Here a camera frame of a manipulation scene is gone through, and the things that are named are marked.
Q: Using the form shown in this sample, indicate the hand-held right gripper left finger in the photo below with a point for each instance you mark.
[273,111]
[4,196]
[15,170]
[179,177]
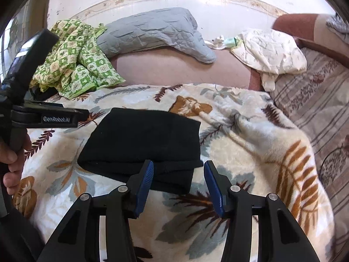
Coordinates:
[146,185]

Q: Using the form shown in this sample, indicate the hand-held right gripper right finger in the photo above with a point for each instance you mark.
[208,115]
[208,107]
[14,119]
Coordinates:
[214,191]

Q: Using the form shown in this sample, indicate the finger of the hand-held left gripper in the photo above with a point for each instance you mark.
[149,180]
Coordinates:
[49,104]
[68,116]

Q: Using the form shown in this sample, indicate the black pants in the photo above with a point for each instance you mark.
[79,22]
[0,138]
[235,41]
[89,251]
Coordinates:
[136,136]

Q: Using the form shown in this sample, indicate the person's left hand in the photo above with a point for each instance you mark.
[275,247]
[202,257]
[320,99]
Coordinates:
[13,155]

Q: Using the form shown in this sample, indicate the dark cloth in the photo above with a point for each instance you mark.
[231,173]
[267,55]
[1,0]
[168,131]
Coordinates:
[43,94]

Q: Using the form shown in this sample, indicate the patterned glass door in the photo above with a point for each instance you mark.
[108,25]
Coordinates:
[19,32]

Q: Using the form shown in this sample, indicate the cream leaf print blanket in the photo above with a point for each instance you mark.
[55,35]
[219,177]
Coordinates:
[245,155]

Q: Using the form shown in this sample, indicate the green checkered quilt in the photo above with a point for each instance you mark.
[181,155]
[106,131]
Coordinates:
[79,60]

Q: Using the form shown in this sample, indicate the pink bed sheet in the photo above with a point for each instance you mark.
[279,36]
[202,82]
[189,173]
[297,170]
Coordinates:
[177,68]

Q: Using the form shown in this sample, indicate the grey quilted blanket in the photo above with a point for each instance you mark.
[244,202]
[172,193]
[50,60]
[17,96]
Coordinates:
[158,30]

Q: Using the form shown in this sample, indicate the striped floral bed sheet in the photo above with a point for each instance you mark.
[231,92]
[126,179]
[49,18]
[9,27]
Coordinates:
[313,101]

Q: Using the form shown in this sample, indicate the white cloth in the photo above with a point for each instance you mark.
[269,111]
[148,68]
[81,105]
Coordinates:
[216,42]

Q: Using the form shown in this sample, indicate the white twig print quilt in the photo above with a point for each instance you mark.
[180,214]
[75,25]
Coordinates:
[270,51]

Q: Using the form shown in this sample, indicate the light green cloth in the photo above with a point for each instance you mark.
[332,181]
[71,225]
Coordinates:
[231,41]

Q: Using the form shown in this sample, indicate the brown headboard cushion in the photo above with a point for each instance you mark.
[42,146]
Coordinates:
[297,24]

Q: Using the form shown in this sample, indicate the grey patterned cloth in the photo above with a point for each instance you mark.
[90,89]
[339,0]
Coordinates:
[338,24]

